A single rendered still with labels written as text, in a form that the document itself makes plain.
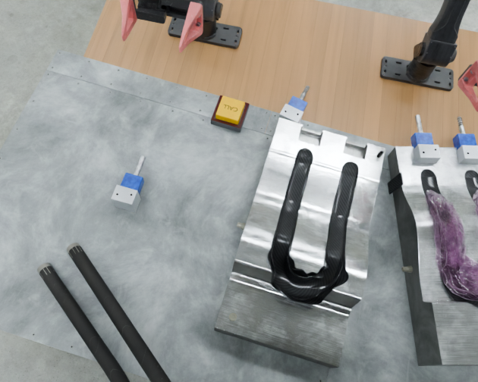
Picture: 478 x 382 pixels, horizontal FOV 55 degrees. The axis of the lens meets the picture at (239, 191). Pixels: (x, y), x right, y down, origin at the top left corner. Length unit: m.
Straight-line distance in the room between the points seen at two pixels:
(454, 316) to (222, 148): 0.63
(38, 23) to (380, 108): 1.81
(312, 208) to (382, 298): 0.26
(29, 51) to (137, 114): 1.34
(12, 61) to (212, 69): 1.38
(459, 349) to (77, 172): 0.91
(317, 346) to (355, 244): 0.22
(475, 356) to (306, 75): 0.78
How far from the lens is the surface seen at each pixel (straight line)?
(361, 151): 1.13
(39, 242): 1.13
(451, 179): 1.20
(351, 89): 1.30
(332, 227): 1.01
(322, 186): 1.04
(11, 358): 1.96
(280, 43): 1.35
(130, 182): 1.08
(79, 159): 1.18
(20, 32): 2.58
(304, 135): 1.12
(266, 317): 0.97
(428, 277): 1.07
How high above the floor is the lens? 1.82
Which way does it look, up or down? 67 degrees down
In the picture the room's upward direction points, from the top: 9 degrees clockwise
